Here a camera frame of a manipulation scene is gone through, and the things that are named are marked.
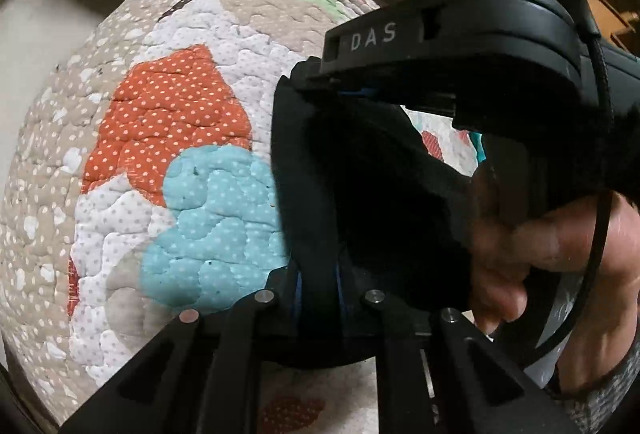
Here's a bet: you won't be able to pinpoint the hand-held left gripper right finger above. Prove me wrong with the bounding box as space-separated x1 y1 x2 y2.
334 263 582 434

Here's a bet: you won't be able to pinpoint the person's right hand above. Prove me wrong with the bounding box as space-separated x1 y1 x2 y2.
469 169 640 335

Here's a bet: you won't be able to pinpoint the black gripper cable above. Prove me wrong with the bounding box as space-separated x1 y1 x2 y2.
502 0 622 407

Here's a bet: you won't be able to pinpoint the patchwork quilted blanket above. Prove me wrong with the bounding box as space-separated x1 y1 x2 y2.
0 0 482 434

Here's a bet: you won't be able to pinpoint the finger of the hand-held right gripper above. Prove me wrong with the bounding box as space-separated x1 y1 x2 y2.
290 59 382 102

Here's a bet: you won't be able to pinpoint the black pants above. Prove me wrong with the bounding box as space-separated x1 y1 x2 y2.
270 73 482 371

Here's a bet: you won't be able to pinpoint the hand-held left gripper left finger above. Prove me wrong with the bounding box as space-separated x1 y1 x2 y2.
59 264 303 434

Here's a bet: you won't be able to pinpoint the person's right forearm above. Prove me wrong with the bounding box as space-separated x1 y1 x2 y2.
544 296 640 434

